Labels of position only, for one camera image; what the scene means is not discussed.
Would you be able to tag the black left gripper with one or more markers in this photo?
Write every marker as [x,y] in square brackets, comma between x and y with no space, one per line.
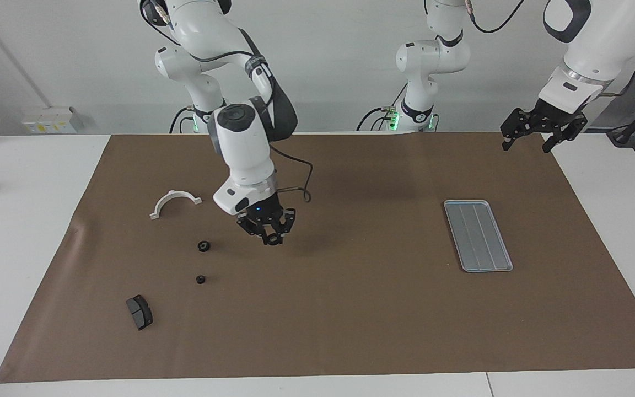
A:
[552,119]

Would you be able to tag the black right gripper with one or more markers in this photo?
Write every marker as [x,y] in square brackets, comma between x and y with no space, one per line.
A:
[262,215]

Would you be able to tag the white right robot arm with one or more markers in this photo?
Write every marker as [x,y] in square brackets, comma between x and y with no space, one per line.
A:
[240,143]

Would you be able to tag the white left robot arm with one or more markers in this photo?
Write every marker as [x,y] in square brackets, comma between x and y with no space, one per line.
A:
[433,58]

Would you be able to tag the silver metal tray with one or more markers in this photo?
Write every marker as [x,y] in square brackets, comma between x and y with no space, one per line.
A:
[488,231]

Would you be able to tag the brown paper table mat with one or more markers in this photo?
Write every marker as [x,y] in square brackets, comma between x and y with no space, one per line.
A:
[323,309]

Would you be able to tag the dark grey brake pad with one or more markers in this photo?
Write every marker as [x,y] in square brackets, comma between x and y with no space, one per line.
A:
[140,313]

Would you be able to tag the white wall socket box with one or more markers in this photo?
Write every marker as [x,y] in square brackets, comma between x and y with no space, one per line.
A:
[53,120]

